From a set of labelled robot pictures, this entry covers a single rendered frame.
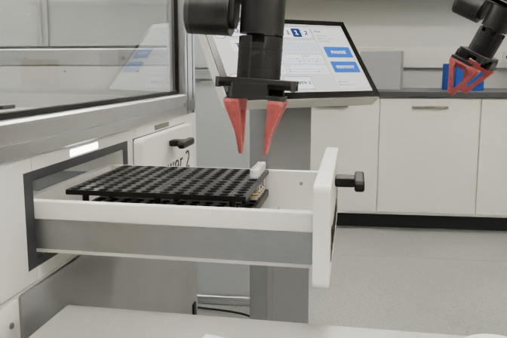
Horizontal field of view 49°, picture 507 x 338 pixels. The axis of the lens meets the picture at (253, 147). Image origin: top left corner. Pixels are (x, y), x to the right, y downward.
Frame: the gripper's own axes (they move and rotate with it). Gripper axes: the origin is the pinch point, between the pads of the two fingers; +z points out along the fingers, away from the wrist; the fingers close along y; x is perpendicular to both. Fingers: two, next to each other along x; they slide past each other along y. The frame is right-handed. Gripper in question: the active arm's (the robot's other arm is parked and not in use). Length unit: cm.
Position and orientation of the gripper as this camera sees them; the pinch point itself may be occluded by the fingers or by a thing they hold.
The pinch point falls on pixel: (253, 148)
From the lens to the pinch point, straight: 74.5
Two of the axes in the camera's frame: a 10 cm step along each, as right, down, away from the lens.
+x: -1.5, 1.2, -9.8
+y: -9.9, -0.9, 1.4
